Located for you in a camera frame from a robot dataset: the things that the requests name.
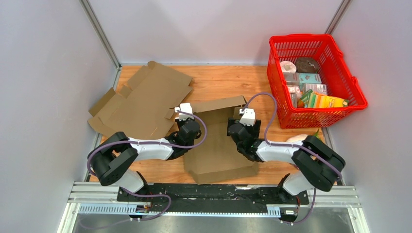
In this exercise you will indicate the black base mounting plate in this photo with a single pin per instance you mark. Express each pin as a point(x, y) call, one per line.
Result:
point(213, 198)

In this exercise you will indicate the green product box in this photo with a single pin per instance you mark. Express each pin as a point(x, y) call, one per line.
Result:
point(304, 100)

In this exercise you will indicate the aluminium rail frame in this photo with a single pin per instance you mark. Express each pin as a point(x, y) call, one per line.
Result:
point(93, 208)

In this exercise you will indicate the pink white product box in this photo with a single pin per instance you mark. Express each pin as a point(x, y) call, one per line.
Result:
point(296, 92)

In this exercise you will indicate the white egg-shaped object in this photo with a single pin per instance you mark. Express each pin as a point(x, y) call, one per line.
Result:
point(296, 138)

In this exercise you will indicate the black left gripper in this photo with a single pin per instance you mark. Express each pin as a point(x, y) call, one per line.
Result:
point(180, 122)

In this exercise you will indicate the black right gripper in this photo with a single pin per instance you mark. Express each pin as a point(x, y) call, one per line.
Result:
point(254, 130)

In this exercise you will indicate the teal product box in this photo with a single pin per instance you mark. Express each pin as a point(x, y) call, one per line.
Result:
point(302, 78)

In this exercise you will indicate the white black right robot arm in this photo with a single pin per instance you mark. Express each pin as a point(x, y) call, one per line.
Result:
point(318, 165)

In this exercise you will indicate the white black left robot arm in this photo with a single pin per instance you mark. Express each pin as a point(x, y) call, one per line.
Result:
point(111, 161)

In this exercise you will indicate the white round container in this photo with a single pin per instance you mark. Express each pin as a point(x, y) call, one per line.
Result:
point(288, 67)

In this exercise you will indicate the orange yellow product box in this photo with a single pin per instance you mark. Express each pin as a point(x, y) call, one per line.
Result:
point(324, 101)

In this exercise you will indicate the red plastic basket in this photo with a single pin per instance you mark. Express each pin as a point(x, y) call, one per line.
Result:
point(332, 72)

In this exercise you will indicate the brown cardboard box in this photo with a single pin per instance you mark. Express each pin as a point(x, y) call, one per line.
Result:
point(216, 159)

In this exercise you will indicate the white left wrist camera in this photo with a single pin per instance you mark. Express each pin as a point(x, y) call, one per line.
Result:
point(184, 112)

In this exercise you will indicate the flat brown cardboard sheet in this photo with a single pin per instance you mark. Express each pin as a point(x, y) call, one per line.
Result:
point(144, 107)

